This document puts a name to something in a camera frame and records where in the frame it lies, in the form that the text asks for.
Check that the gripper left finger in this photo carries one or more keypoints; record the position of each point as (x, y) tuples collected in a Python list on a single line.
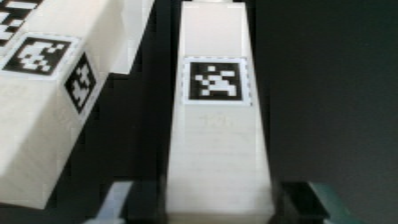
[(129, 207)]

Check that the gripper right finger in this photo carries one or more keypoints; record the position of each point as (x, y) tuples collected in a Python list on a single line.
[(312, 206)]

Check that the white desk leg with tag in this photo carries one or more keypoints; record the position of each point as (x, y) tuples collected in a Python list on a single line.
[(220, 186)]

